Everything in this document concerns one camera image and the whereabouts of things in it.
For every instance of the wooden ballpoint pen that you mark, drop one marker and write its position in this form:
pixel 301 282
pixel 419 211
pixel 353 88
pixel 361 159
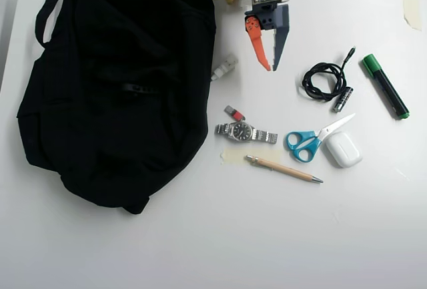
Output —
pixel 283 168

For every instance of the red and silver USB stick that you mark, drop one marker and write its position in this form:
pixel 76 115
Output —
pixel 236 114

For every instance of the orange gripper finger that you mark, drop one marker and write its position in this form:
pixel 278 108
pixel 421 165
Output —
pixel 257 43

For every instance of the black cylindrical battery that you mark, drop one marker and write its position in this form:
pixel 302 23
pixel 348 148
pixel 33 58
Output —
pixel 343 99

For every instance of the black fabric bag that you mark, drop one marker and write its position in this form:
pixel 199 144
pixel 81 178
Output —
pixel 116 135

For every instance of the white plug connector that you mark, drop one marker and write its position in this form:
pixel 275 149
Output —
pixel 225 66

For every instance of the silver steel wristwatch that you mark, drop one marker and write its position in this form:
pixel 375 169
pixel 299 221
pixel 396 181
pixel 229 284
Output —
pixel 241 130

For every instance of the green and black marker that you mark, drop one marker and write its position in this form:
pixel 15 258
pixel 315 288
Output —
pixel 388 89

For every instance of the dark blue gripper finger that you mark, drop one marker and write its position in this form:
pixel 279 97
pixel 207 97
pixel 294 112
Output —
pixel 282 25

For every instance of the white earbuds case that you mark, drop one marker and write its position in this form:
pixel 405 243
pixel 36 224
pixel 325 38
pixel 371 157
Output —
pixel 344 149

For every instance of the narrow beige masking tape strip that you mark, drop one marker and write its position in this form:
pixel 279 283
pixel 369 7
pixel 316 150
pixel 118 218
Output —
pixel 413 9

